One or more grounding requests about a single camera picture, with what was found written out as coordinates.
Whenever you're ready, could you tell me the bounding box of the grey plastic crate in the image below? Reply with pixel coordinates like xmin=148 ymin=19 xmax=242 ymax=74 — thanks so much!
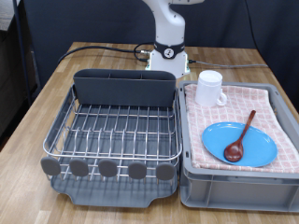
xmin=177 ymin=79 xmax=299 ymax=213

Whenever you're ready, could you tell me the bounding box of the pink checkered cloth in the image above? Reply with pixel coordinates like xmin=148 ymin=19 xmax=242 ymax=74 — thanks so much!
xmin=184 ymin=83 xmax=299 ymax=175

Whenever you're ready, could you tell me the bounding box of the dark grey cutlery holder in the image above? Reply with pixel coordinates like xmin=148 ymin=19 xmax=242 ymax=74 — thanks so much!
xmin=73 ymin=68 xmax=178 ymax=108

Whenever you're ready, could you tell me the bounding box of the thin grey cable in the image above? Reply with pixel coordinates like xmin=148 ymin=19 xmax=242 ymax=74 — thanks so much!
xmin=187 ymin=59 xmax=269 ymax=69

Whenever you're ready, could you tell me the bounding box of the grey plastic drain tray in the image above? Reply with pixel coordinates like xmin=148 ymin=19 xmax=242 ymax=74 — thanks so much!
xmin=50 ymin=102 xmax=179 ymax=209

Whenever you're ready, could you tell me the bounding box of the metal wire dish rack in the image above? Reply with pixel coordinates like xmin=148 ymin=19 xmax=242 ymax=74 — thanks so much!
xmin=40 ymin=83 xmax=183 ymax=183

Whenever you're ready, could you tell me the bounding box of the brown wooden spoon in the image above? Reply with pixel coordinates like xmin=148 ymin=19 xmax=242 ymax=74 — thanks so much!
xmin=223 ymin=109 xmax=257 ymax=163

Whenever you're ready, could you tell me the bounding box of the white mug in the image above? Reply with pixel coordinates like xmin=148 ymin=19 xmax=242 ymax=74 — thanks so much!
xmin=194 ymin=70 xmax=228 ymax=107

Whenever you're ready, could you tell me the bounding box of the dark blue backdrop curtain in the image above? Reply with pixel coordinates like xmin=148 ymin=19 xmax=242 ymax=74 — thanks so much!
xmin=22 ymin=0 xmax=299 ymax=113

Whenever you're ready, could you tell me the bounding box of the blue plate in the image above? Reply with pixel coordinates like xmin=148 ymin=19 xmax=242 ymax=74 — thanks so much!
xmin=201 ymin=121 xmax=278 ymax=168

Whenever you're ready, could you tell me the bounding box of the dark side cabinet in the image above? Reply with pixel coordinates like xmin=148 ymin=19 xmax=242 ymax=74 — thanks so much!
xmin=0 ymin=27 xmax=41 ymax=141

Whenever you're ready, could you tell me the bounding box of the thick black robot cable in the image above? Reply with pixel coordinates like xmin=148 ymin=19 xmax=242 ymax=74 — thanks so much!
xmin=57 ymin=42 xmax=155 ymax=64

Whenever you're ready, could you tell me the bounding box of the black camera cable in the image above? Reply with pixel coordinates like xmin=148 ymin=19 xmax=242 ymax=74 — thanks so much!
xmin=243 ymin=0 xmax=270 ymax=64

